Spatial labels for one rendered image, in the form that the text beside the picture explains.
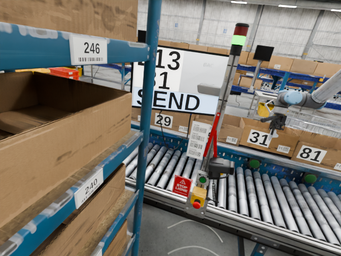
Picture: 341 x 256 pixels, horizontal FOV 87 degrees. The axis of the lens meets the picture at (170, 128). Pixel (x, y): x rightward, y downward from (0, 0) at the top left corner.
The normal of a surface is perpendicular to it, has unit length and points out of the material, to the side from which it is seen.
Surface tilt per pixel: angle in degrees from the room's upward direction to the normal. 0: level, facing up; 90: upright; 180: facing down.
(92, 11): 91
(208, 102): 86
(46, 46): 90
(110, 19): 92
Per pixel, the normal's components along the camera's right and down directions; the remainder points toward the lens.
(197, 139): -0.29, 0.36
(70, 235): 0.95, 0.24
